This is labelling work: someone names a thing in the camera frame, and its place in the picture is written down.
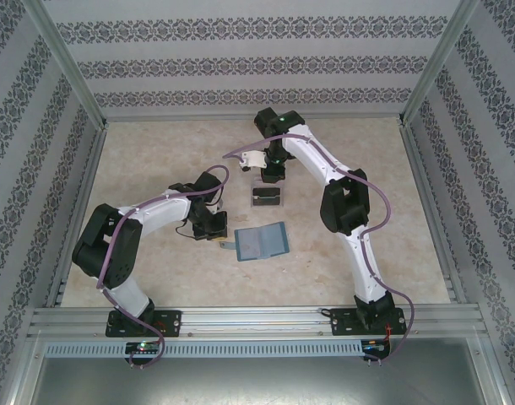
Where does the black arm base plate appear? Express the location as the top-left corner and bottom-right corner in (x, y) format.
(329, 306), (409, 338)
(105, 310), (183, 338)

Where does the white card pink print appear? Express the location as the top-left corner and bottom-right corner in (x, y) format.
(236, 229), (262, 259)

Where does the grey sheet metal panel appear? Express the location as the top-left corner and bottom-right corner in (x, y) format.
(29, 356), (495, 405)

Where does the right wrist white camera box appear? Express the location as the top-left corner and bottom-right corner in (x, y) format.
(239, 150), (268, 170)

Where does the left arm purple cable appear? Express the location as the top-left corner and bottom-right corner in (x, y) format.
(96, 164), (231, 367)

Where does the dark grey VIP card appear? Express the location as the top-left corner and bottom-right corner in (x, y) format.
(252, 188), (281, 207)

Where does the aluminium mounting rail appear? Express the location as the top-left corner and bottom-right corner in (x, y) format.
(28, 306), (489, 338)

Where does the clear plastic box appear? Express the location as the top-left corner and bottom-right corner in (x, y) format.
(249, 179), (286, 208)

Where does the teal card holder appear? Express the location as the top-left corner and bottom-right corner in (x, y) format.
(221, 222), (290, 262)

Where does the grey slotted cable duct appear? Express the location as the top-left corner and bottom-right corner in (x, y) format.
(44, 340), (366, 358)

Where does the aluminium frame post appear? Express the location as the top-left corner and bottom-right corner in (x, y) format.
(396, 0), (482, 127)
(20, 0), (111, 130)

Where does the aluminium side rail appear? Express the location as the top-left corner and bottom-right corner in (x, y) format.
(398, 121), (469, 305)
(45, 124), (111, 308)

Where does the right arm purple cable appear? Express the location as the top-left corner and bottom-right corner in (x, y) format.
(225, 133), (415, 364)

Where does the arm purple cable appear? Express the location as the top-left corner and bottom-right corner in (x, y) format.
(96, 164), (231, 367)
(225, 133), (415, 364)

